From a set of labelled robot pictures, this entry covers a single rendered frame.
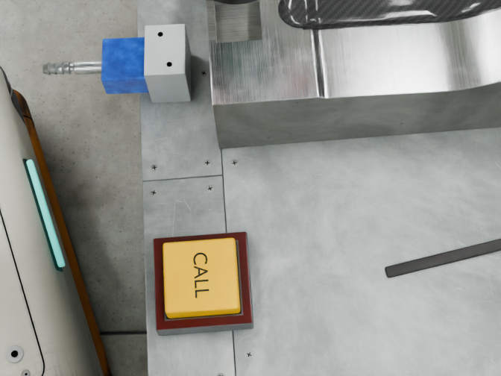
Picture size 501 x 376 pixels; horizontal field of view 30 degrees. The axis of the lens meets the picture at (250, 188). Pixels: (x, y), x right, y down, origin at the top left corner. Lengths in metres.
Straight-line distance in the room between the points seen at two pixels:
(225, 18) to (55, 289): 0.66
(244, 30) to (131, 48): 0.10
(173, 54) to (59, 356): 0.63
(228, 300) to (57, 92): 1.10
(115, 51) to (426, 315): 0.35
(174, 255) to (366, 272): 0.16
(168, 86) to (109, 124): 0.93
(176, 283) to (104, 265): 0.90
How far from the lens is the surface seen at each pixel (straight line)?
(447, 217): 0.83
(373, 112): 0.80
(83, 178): 1.72
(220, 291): 0.76
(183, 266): 0.77
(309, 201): 0.82
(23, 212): 1.42
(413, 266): 0.80
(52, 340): 1.36
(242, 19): 0.82
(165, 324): 0.77
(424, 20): 0.81
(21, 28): 1.89
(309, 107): 0.77
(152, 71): 0.82
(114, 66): 0.84
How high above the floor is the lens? 1.57
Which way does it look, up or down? 69 degrees down
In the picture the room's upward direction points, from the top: 5 degrees counter-clockwise
